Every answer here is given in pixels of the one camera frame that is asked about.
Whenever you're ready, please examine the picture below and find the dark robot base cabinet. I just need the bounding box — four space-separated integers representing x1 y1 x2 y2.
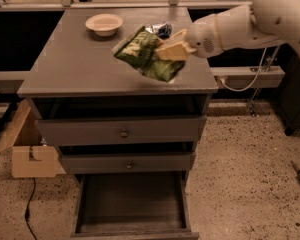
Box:
277 44 300 135

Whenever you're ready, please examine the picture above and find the white hanging cable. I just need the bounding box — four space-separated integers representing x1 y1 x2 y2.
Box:
218 46 269 93

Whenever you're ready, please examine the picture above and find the grey open bottom drawer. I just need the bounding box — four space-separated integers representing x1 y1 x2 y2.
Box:
69 171 200 240

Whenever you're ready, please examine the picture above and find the cream shallow bowl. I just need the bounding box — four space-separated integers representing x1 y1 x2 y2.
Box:
85 14 123 37

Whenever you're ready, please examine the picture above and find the grey middle drawer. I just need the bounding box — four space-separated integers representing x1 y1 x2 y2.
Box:
60 152 196 174

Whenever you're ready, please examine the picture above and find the green jalapeno chip bag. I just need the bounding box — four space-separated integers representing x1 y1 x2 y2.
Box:
113 26 185 82

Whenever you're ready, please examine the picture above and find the grey top drawer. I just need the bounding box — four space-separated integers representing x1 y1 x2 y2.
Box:
35 116 206 146

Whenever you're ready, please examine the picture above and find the grey drawer cabinet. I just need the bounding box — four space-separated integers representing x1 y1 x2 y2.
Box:
18 7 217 240

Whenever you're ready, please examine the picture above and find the light wooden block stand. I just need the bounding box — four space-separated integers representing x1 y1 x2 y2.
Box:
0 100 65 178

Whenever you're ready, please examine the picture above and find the crushed silver blue can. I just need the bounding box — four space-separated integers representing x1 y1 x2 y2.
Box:
145 21 172 39

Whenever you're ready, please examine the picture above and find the grey metal railing frame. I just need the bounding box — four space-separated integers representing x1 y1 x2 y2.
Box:
0 0 300 95

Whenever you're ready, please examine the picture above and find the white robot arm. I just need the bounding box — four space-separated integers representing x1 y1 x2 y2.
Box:
155 0 300 61

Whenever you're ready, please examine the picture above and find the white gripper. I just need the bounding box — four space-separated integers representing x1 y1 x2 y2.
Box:
155 14 223 61

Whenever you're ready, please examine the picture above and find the black floor cable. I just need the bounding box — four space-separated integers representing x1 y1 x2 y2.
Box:
24 177 39 240

